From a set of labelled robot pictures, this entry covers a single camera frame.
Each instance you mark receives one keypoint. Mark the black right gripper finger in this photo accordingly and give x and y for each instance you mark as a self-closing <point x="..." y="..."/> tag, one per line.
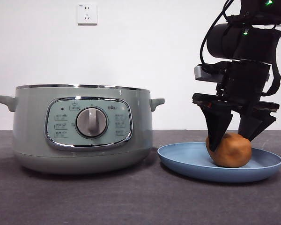
<point x="216" y="126"/>
<point x="253" y="126"/>

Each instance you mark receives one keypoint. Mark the brown potato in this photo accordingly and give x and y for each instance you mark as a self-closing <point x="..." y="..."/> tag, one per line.
<point x="234" y="152"/>

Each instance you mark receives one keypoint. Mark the blue round plate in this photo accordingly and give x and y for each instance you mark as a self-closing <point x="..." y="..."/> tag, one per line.
<point x="182" y="157"/>

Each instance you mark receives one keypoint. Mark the pale green electric steamer pot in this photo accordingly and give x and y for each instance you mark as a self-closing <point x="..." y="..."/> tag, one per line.
<point x="30" y="140"/>

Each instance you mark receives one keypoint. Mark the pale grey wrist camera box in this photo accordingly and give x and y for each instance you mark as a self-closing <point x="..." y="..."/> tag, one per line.
<point x="206" y="76"/>

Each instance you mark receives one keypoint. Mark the white wall socket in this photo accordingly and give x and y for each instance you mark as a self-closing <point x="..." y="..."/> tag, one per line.
<point x="87" y="14"/>

